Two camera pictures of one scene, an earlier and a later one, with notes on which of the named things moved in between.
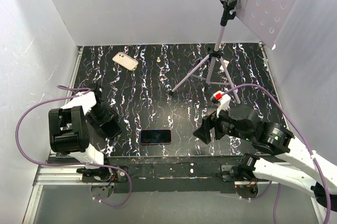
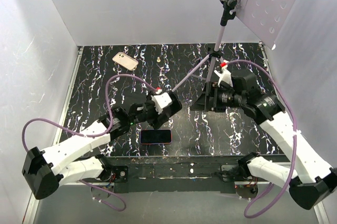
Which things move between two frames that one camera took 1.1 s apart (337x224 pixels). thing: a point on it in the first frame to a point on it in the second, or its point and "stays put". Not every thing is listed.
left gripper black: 109,114 to 155,121
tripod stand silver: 228,13 stays put
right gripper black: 208,122 to 202,103
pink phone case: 125,61 stays put
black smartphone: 154,136 stays put
